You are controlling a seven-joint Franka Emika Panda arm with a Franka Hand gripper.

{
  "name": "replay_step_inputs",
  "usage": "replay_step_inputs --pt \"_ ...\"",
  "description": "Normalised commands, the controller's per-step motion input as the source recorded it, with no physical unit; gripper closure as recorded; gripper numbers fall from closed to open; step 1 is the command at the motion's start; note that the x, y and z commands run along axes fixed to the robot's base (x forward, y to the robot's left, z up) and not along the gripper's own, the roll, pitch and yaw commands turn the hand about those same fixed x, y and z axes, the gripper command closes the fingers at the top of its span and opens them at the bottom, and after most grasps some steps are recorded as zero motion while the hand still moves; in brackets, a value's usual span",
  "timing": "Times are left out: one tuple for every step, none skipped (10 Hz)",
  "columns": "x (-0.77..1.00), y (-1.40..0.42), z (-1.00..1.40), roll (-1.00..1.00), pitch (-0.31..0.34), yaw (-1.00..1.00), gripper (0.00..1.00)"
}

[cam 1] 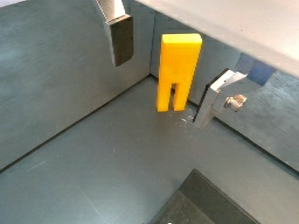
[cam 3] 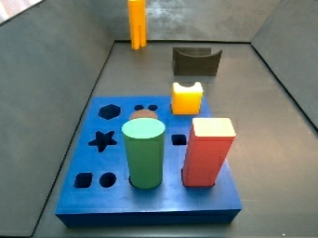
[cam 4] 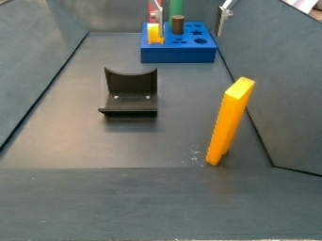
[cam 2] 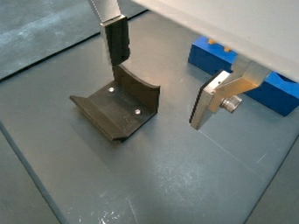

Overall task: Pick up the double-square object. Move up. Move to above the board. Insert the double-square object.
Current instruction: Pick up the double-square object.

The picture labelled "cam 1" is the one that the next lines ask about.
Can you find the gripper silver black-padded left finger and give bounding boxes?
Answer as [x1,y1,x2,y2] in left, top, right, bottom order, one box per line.
[95,0,134,67]

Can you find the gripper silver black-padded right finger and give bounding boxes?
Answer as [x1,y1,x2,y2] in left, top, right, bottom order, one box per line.
[192,69,260,129]

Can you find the yellow double-square block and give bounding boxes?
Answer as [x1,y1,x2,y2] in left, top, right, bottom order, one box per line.
[156,33,202,112]

